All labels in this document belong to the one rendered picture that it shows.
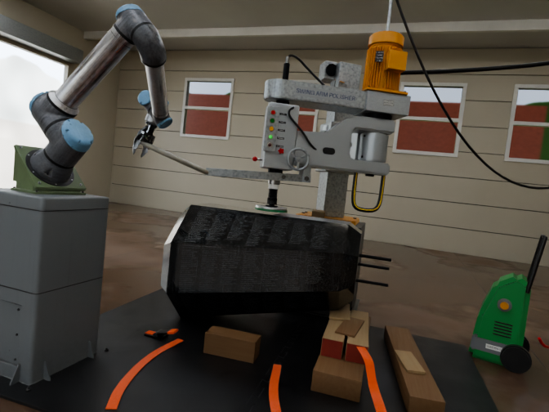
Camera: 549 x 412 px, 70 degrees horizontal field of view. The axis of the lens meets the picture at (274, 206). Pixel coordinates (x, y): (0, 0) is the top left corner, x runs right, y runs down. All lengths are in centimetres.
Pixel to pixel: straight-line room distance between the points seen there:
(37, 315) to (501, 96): 822
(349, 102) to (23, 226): 195
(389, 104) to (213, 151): 725
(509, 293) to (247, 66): 790
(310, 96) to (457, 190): 621
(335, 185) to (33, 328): 230
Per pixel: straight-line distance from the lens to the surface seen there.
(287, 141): 254
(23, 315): 210
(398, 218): 847
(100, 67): 201
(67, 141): 202
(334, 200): 329
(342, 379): 209
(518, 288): 294
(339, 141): 263
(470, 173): 854
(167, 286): 261
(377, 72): 281
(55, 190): 213
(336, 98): 264
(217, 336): 233
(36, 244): 198
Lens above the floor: 103
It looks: 4 degrees down
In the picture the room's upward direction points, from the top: 6 degrees clockwise
